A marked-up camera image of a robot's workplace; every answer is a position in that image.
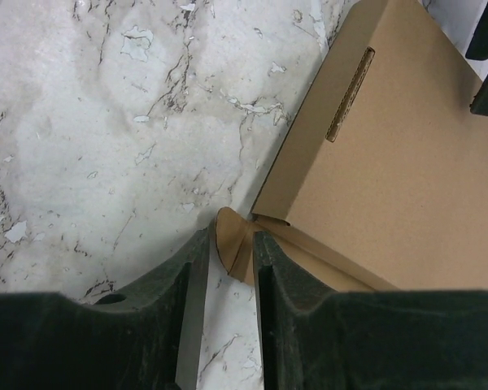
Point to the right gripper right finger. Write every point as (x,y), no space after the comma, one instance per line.
(313,337)

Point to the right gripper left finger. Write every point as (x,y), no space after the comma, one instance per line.
(146,335)

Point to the cardboard box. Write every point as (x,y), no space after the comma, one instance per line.
(382,180)

